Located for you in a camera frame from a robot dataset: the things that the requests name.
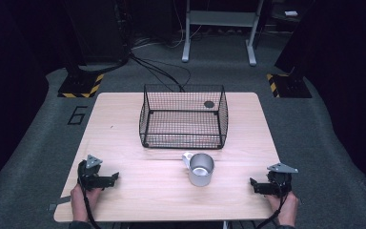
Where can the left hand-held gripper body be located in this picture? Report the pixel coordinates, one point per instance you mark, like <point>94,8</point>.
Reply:
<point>90,173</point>

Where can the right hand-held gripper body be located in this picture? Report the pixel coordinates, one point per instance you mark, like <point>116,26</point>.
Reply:
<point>281,178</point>

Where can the person's left hand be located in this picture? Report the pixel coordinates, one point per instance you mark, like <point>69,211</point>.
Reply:
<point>81,200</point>

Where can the person's right hand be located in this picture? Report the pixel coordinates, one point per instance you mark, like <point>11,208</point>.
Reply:
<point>287,206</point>

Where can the grey tape strip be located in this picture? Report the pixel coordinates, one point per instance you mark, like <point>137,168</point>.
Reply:
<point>59,202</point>

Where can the silver metal cup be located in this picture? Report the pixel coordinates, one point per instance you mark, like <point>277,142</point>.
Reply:
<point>200,173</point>

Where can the black stand base yellow stripes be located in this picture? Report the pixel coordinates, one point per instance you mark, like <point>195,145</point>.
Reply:
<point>82,86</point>
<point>290,86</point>

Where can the dark round disc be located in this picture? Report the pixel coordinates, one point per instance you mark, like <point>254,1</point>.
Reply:
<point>209,104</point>

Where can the dark cabinet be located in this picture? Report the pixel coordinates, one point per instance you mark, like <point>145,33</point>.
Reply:
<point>95,30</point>

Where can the small white box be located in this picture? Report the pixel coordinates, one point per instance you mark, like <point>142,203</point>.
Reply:
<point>291,13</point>

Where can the white metal desk frame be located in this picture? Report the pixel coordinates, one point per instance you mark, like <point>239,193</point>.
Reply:
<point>222,18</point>

